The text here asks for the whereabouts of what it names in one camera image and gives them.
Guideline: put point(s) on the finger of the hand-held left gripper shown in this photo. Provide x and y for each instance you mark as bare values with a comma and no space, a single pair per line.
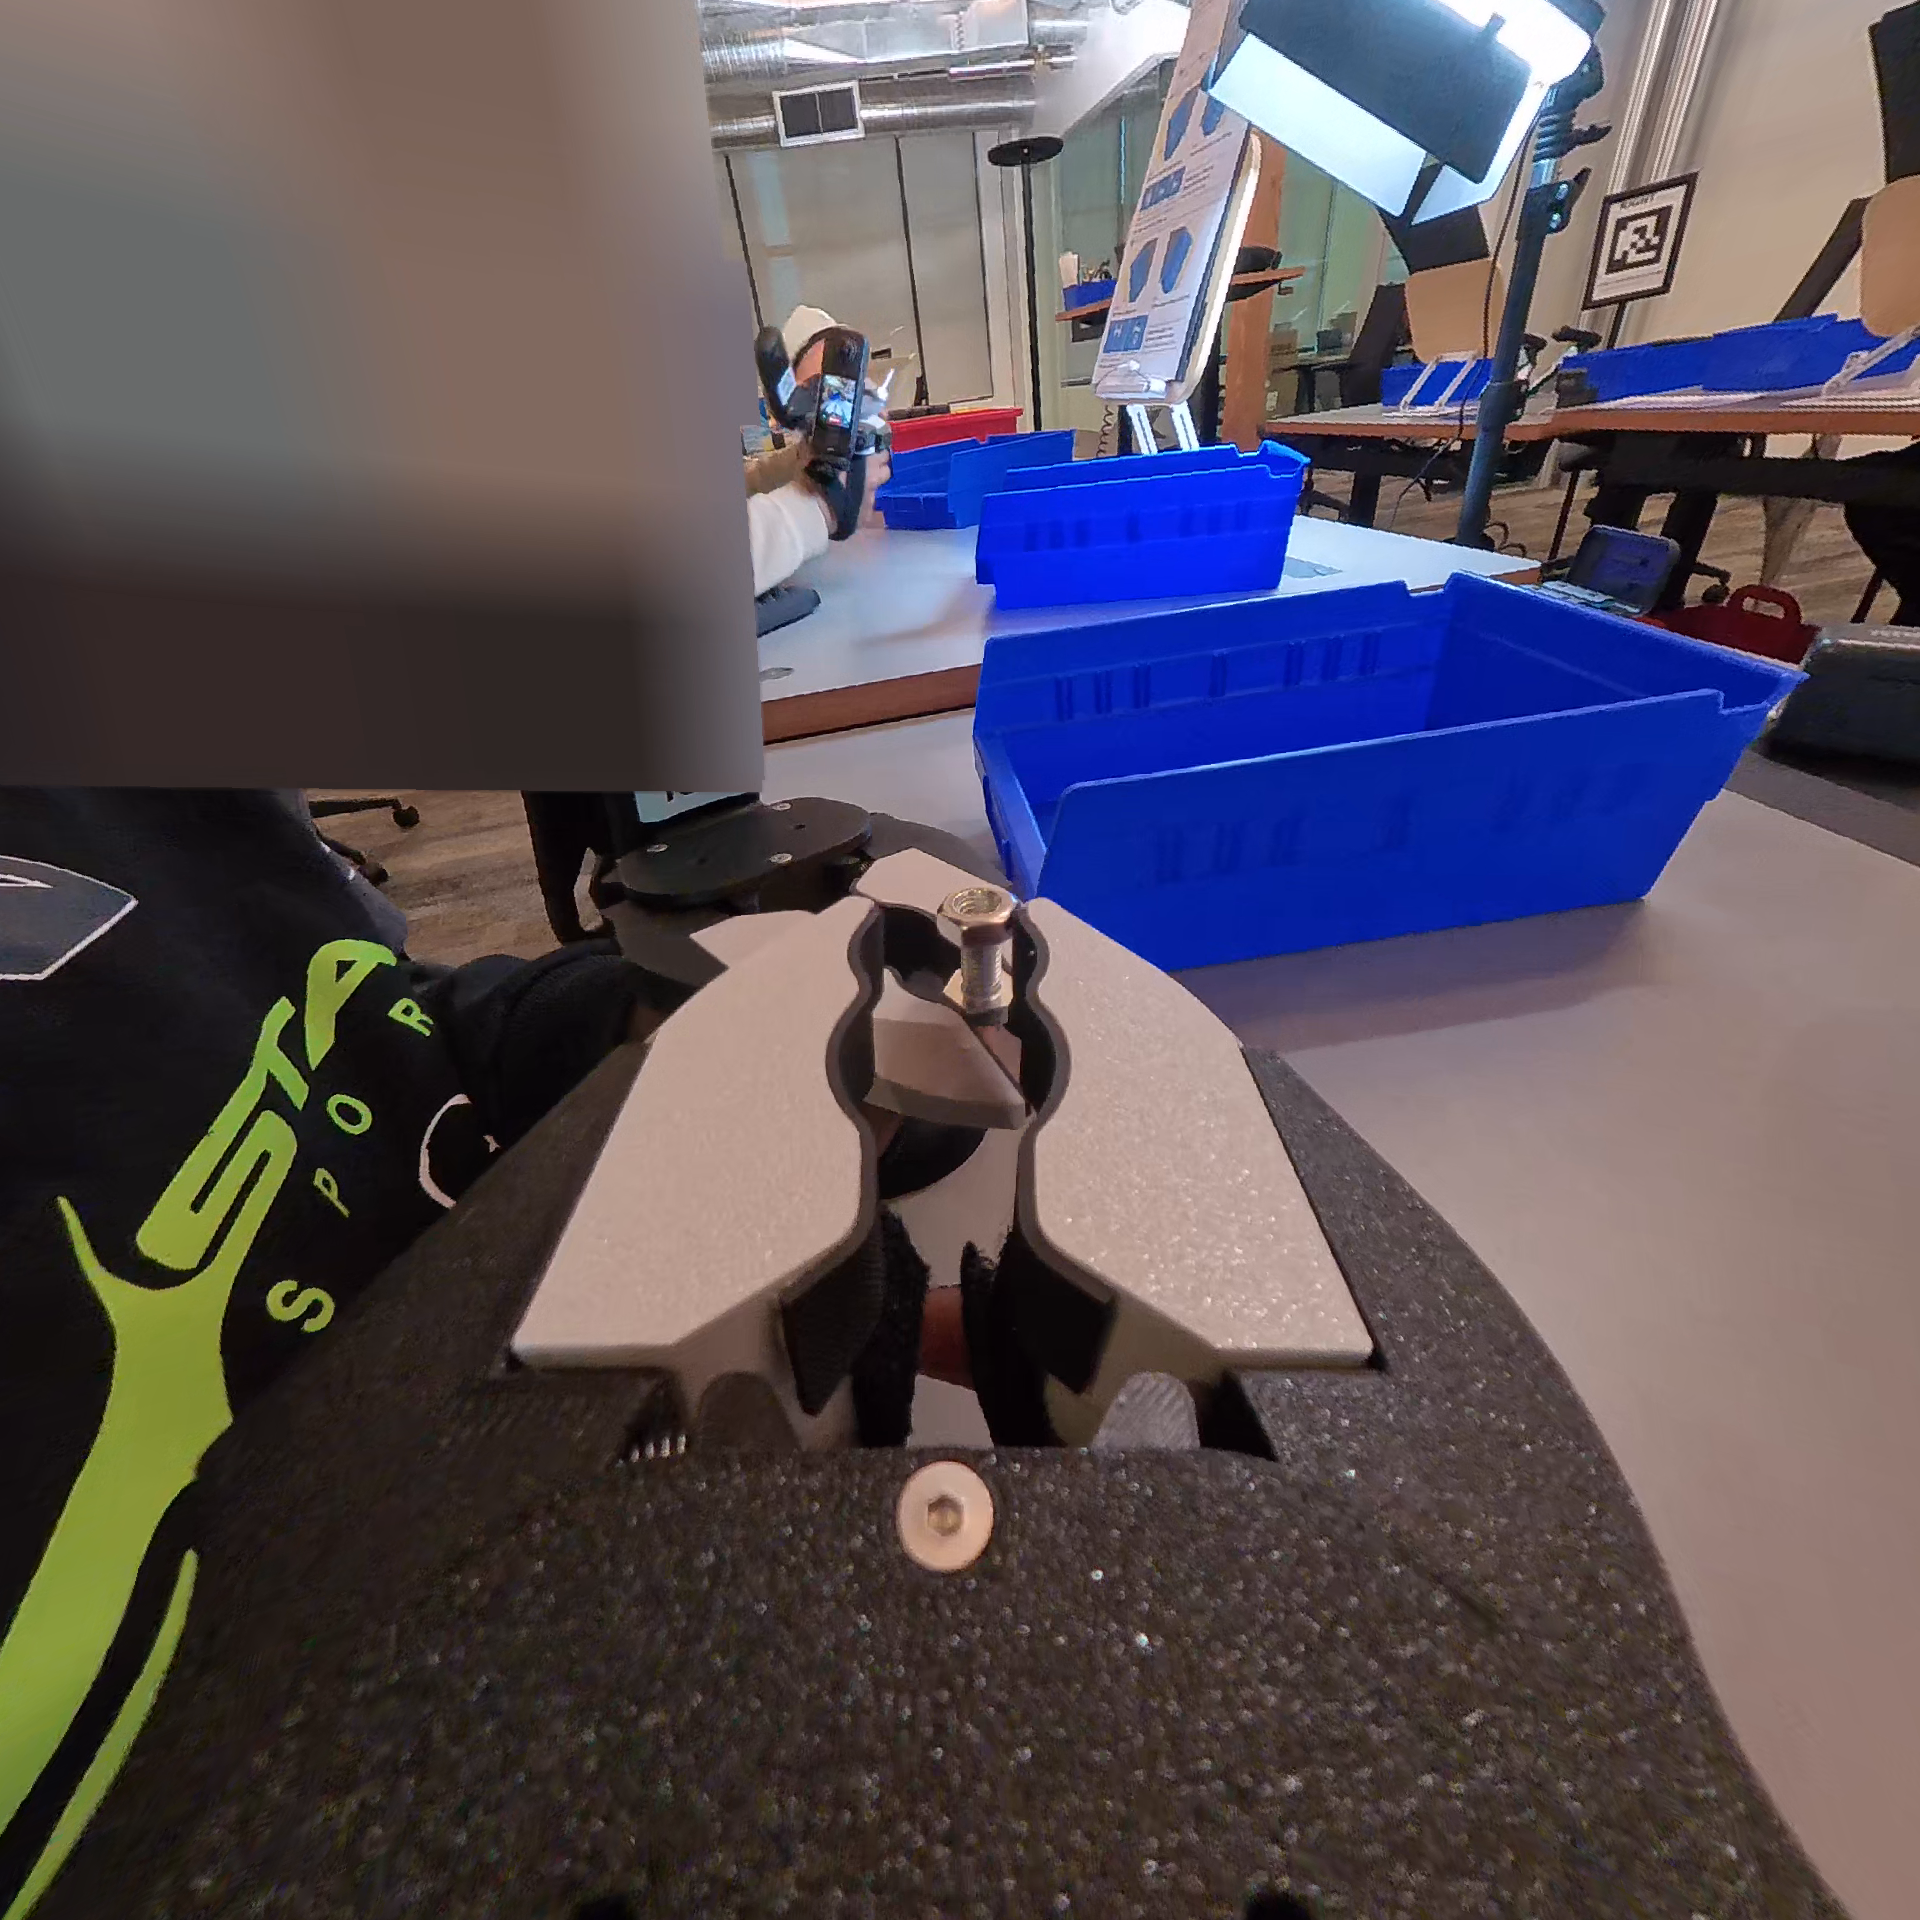
902,877
947,1065

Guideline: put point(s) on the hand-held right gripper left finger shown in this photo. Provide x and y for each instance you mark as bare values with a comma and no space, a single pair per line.
720,1188

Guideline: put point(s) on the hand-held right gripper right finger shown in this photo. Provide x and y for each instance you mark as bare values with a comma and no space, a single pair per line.
1170,1171

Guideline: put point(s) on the silver hex bolt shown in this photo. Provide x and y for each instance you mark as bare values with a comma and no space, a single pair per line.
985,973

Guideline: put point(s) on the blue plastic bin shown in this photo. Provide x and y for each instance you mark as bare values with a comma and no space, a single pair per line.
1441,382
1710,361
1142,540
1381,827
960,488

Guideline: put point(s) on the black office chair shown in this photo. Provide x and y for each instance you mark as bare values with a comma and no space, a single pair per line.
367,827

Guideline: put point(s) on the red plastic bin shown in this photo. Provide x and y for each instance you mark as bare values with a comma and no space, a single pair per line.
957,429

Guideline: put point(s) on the black printed shirt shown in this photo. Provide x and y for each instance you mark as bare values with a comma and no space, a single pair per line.
181,1200

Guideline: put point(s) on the roll-up banner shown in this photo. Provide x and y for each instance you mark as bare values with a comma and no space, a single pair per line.
1177,227

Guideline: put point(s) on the black floor lamp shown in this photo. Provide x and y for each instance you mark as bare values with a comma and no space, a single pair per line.
1026,152

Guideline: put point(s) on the dark blue bag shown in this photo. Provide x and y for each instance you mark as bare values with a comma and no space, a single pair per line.
1622,565

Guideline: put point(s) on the red bag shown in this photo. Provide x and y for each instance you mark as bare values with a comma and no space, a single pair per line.
1746,624

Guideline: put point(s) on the grey tool case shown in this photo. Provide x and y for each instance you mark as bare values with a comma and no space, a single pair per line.
1854,699

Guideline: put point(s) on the long wooden desk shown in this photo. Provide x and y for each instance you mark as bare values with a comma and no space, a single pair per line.
1680,421

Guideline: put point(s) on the studio light on stand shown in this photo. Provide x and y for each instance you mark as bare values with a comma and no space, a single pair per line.
1410,93

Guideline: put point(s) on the wall air vent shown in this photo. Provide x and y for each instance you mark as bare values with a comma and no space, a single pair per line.
817,115

